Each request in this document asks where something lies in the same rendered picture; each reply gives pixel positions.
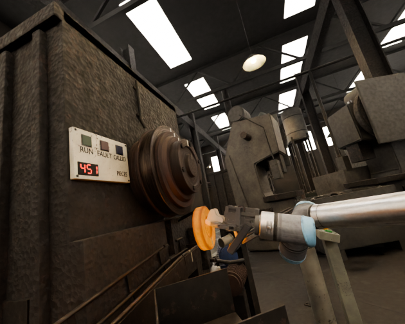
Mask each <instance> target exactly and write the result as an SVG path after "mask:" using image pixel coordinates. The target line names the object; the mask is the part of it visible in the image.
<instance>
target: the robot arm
mask: <svg viewBox="0 0 405 324"><path fill-rule="evenodd" d="M259 210H260V209H258V208H247V207H243V206H239V205H237V206H232V205H228V206H226V207H225V211H224V215H220V214H219V211H218V209H216V208H214V209H211V210H210V211H209V214H208V217H207V219H206V220H205V225H208V226H211V227H214V228H220V229H225V230H228V231H239V233H238V234H237V236H236V237H235V239H234V240H233V242H230V244H229V248H228V249H227V251H228V252H229V253H230V254H231V255H233V254H234V253H236V252H238V250H239V246H240V245H241V243H242V242H243V240H244V239H245V237H246V236H247V234H248V233H249V232H250V230H251V228H255V235H259V234H260V238H261V239H267V240H273V241H278V242H280V245H279V251H280V255H281V257H282V258H283V259H284V260H285V261H286V262H288V263H290V264H300V263H302V262H303V261H304V260H305V258H306V253H307V250H308V247H310V248H311V247H315V246H316V230H321V229H324V228H352V227H368V226H398V225H405V191H404V192H396V193H388V194H383V195H375V196H371V197H363V198H358V199H350V200H345V201H337V202H329V203H325V204H314V203H313V202H310V201H300V202H298V203H297V204H296V206H295V207H294V209H293V211H292V215H290V214H284V213H274V212H269V211H261V214H259ZM251 220H252V221H253V222H254V223H252V222H251Z"/></svg>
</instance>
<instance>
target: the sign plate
mask: <svg viewBox="0 0 405 324"><path fill-rule="evenodd" d="M82 135H85V136H89V137H91V143H92V147H90V146H87V145H83V144H82ZM101 141H105V142H108V143H109V151H106V150H102V149H101ZM116 145H117V146H120V147H123V155H121V154H117V153H116ZM69 161H70V180H80V181H98V182H107V183H124V184H127V183H130V178H129V166H128V159H127V147H126V144H123V143H120V142H118V141H114V140H112V139H109V138H105V137H103V136H99V135H97V134H93V133H91V132H87V131H85V130H82V129H78V128H76V127H70V128H69ZM80 164H82V168H81V167H80ZM87 164H88V165H87ZM84 165H85V169H83V168H84ZM90 165H91V166H90ZM87 166H88V168H90V169H91V170H92V173H91V170H88V168H87ZM96 167H97V169H96ZM96 171H98V173H96ZM88 173H91V174H88Z"/></svg>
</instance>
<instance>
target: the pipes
mask: <svg viewBox="0 0 405 324"><path fill-rule="evenodd" d="M404 39H405V36H403V37H400V38H398V39H394V40H391V41H389V42H385V43H383V44H381V46H382V47H384V46H387V45H390V44H393V43H396V42H399V41H402V40H404ZM353 57H355V56H354V54H352V55H349V56H347V57H343V58H340V59H338V60H335V61H332V62H329V63H327V64H324V65H321V66H318V67H315V68H312V69H309V70H306V71H304V72H301V73H298V74H295V75H293V76H289V77H287V78H283V79H281V80H278V81H276V82H272V83H270V84H267V85H263V86H261V87H258V88H256V89H252V90H250V91H247V92H245V93H241V94H238V95H236V96H232V97H230V98H227V99H225V100H221V101H219V102H216V103H213V104H210V105H207V106H205V107H201V108H199V109H196V110H194V111H190V112H187V113H184V114H182V115H179V116H176V117H177V119H178V118H181V117H183V116H186V115H189V114H192V113H196V112H198V111H201V110H203V109H207V108H209V107H213V106H214V105H218V104H221V103H224V102H227V101H229V100H232V99H235V98H238V97H241V96H244V95H247V94H249V93H253V92H255V91H258V90H261V89H264V88H267V87H269V86H273V85H275V84H279V83H281V82H284V81H286V80H290V79H292V78H296V77H298V76H301V75H304V74H307V73H308V74H309V78H310V81H311V83H312V86H313V89H314V92H315V95H316V98H317V100H318V103H319V106H320V109H321V112H322V115H323V118H324V120H325V123H326V126H327V129H328V132H329V134H330V138H331V140H332V143H333V146H334V149H335V151H336V154H337V158H339V157H340V154H339V150H338V146H337V144H336V141H335V139H334V135H333V133H332V131H331V128H330V125H329V123H328V120H327V119H328V118H327V115H326V112H325V109H324V107H323V104H322V101H321V98H320V95H319V93H318V89H317V87H316V84H315V81H314V79H313V76H312V73H311V72H312V71H315V70H318V69H321V68H325V67H327V66H330V65H333V64H336V63H338V62H341V61H344V60H347V59H351V58H353Z"/></svg>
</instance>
